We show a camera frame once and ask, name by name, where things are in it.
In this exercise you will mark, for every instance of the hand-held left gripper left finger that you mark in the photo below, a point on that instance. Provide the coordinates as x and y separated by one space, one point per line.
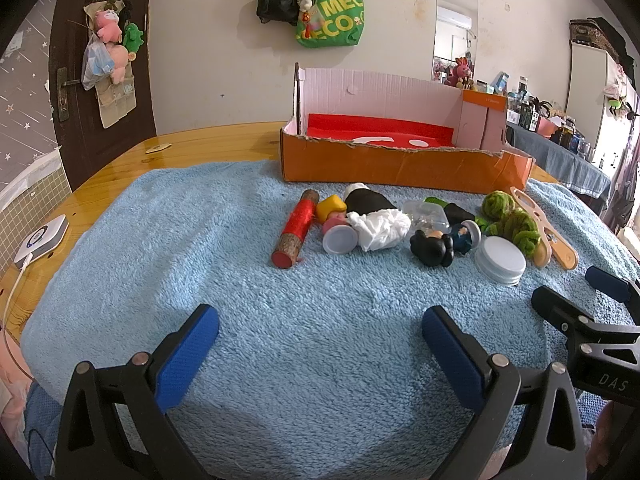
187 355

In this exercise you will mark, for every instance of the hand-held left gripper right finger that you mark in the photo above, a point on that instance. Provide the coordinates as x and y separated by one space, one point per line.
452 355

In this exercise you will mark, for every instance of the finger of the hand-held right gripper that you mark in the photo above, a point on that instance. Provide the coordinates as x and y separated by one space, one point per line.
557 307
607 282

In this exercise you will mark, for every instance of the white round jar lid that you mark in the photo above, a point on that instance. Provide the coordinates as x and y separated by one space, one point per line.
500 255

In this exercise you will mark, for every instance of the green yarn ball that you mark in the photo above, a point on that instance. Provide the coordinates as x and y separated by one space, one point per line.
522 230
497 204

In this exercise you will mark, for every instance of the black-haired figurine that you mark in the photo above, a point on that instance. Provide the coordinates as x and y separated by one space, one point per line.
432 252

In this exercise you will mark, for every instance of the green and black snack packet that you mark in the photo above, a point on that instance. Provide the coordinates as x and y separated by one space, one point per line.
457 212

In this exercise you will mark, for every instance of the clear plastic container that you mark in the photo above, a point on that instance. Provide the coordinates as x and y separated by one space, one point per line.
425 217

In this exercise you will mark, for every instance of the blonde doll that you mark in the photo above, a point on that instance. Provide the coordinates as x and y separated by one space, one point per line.
340 240

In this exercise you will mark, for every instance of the red cylinder with bark end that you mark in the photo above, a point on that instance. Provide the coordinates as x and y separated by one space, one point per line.
295 230

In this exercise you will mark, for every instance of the orange cardboard box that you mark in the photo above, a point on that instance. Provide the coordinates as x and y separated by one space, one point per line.
400 165

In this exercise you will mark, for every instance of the light blue fleece blanket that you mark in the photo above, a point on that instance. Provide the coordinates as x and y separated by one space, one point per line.
250 285

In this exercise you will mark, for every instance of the cluttered side table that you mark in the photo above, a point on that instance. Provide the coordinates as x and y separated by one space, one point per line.
570 135

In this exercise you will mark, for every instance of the pink cloth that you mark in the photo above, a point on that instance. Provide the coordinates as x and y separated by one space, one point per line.
10 385

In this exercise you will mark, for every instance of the hanging green plush ornament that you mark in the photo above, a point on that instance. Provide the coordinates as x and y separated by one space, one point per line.
616 102

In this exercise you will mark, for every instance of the white square device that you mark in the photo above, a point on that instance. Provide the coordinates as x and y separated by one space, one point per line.
42 237

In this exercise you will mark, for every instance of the white refrigerator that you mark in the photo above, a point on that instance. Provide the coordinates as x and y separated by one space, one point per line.
585 80

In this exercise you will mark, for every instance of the small wooden tag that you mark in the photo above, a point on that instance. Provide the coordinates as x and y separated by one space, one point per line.
158 148

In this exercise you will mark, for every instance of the dark brown door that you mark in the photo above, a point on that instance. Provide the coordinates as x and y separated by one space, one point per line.
75 135

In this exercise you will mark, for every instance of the pink rabbit plush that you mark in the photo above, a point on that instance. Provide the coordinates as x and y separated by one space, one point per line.
460 72

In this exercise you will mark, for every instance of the dark patterned bag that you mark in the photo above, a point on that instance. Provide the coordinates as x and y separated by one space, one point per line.
590 27

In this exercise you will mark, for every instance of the clear plastic bag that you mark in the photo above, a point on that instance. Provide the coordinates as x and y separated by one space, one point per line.
95 65

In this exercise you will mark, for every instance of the pink pig plush toy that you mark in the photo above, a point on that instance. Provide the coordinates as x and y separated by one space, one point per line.
120 57

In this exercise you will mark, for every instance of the green plush toy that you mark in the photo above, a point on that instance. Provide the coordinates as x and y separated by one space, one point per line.
132 37

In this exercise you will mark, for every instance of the pink plush toy with hat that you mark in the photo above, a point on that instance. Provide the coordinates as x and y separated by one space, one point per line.
107 22

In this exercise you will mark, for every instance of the green tote bag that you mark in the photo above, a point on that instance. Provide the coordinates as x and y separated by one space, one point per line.
330 15

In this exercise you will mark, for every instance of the frameless wall mirror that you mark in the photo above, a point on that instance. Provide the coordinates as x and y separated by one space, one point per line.
452 45

